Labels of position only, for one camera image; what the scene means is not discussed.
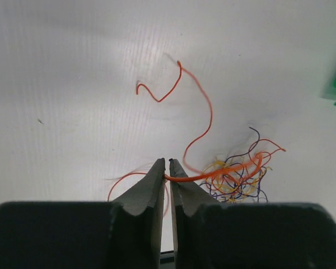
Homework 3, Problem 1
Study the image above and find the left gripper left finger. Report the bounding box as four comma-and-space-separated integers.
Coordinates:
0, 159, 165, 268

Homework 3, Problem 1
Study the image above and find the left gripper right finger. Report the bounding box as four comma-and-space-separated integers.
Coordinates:
169, 158, 336, 269

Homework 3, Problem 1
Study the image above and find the coloured wire bundle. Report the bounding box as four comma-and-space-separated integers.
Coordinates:
200, 126, 287, 204

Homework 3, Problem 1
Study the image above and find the orange wire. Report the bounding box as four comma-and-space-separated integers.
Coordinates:
108, 60, 263, 216

